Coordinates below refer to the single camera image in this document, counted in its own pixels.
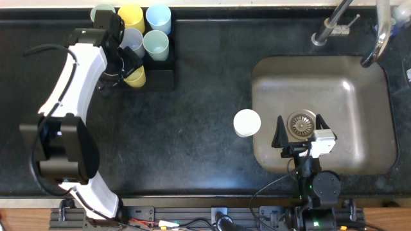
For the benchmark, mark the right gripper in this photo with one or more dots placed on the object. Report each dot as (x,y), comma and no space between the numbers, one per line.
(293,150)

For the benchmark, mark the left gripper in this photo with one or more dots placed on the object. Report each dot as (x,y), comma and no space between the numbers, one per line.
(131,61)

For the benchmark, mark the yellow cup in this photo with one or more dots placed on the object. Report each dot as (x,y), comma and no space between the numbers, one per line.
(131,16)
(138,81)

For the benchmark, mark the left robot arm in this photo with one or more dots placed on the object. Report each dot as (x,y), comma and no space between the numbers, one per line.
(80,73)

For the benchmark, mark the grey cup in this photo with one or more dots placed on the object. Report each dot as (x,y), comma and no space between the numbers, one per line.
(133,38)

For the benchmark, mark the green cup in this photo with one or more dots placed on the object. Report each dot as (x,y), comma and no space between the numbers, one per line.
(156,43)
(104,6)

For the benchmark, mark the black tray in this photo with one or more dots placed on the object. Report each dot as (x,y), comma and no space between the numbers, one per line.
(159,78)

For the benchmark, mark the blue cup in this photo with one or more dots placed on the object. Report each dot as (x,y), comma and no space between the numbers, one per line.
(158,16)

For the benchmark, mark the white cup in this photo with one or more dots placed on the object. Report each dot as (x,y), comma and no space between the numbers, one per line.
(246,123)

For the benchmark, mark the steel sink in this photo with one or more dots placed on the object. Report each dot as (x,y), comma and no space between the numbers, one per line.
(353,112)

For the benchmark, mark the steel tap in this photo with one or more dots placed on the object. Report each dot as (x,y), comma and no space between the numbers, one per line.
(383,32)

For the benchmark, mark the blue soap bottle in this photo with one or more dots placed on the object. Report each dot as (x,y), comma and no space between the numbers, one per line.
(403,13)

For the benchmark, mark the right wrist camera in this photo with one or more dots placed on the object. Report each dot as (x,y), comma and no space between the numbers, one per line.
(322,142)

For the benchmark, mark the mounting rail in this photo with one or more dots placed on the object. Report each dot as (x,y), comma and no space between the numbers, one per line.
(186,215)

